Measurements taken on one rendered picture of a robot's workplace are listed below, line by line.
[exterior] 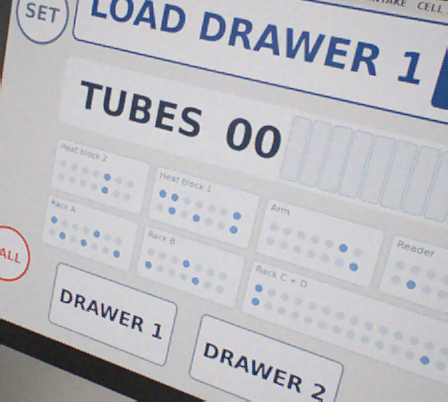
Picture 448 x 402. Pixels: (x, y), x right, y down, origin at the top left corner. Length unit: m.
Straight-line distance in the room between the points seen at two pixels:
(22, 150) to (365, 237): 0.24
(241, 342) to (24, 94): 0.22
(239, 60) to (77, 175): 0.13
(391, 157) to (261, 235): 0.09
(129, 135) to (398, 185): 0.17
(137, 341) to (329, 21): 0.24
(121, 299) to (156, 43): 0.17
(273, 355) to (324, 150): 0.13
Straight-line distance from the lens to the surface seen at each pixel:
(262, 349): 0.38
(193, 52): 0.36
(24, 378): 1.57
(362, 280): 0.35
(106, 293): 0.41
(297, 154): 0.34
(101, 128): 0.39
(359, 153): 0.34
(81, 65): 0.40
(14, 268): 0.44
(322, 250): 0.35
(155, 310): 0.39
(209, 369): 0.39
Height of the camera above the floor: 1.35
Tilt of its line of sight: 49 degrees down
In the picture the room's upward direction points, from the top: 4 degrees counter-clockwise
